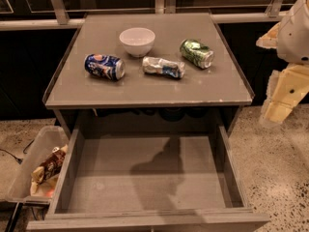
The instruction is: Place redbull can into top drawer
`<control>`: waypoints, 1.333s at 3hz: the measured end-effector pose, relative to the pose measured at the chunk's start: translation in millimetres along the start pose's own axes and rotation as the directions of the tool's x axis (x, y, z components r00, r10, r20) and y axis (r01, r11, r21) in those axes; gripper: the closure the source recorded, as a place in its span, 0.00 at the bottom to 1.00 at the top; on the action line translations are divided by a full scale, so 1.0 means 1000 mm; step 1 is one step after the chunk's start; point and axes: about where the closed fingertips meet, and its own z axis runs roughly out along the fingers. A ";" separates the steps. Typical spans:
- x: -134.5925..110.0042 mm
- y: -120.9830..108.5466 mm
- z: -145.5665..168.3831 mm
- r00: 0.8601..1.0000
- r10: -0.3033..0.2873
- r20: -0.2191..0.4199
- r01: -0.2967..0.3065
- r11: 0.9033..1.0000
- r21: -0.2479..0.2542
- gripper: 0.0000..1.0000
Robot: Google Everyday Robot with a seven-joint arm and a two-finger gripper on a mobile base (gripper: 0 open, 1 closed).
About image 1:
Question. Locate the crushed silver redbull can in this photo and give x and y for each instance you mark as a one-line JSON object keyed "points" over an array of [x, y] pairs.
{"points": [[164, 67]]}

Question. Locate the white ceramic bowl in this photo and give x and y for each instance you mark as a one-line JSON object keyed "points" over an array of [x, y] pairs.
{"points": [[137, 41]]}

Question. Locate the brown snack bag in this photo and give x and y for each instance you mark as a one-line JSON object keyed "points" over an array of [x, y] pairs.
{"points": [[44, 178]]}

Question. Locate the grey wooden cabinet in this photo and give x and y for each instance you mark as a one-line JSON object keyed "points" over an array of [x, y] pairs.
{"points": [[223, 84]]}

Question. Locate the metal window railing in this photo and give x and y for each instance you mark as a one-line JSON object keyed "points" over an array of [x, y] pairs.
{"points": [[27, 14]]}

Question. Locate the green soda can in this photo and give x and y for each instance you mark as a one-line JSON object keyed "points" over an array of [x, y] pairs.
{"points": [[197, 53]]}

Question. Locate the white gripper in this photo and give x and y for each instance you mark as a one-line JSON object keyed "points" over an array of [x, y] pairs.
{"points": [[295, 38]]}

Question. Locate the clear plastic bin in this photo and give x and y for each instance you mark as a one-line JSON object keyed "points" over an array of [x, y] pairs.
{"points": [[46, 140]]}

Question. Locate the open grey top drawer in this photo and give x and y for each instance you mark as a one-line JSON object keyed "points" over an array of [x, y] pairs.
{"points": [[138, 173]]}

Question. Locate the blue pepsi can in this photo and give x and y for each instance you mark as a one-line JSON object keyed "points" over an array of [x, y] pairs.
{"points": [[107, 66]]}

